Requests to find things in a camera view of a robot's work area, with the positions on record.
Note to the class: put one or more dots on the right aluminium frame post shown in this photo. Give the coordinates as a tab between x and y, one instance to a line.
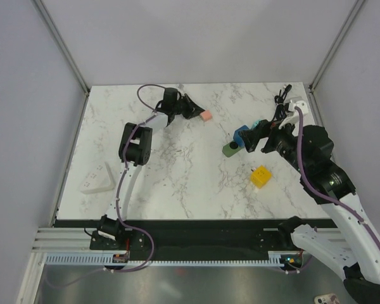
337	42

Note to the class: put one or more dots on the yellow plug cube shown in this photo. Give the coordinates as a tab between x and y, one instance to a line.
260	176

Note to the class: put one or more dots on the pink plug cube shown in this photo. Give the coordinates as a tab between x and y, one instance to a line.
205	115

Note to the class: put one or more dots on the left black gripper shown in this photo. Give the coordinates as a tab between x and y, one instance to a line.
193	109

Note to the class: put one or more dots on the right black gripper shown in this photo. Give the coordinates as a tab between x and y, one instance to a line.
263	129

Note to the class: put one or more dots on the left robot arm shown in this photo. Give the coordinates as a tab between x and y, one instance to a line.
134	152

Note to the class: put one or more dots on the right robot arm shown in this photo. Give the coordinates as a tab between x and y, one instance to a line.
310	154

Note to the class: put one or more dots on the aluminium frame post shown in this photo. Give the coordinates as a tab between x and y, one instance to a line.
54	32
337	42

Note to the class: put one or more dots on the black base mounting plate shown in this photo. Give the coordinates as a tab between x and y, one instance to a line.
204	239

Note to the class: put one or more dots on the white slotted cable duct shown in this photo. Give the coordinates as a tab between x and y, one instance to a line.
117	260

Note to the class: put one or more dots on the white angled socket block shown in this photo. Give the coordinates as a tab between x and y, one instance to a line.
99	179

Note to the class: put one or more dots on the green power strip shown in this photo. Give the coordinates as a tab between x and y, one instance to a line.
231	149

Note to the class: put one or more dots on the left aluminium frame post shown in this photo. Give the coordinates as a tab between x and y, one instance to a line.
54	32

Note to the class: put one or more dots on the blue plug cube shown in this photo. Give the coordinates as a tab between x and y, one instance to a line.
239	135

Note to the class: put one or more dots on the smartphone with camera lenses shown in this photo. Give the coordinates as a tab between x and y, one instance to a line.
330	298

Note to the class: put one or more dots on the teal plug cube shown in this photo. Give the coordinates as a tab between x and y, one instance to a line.
255	124

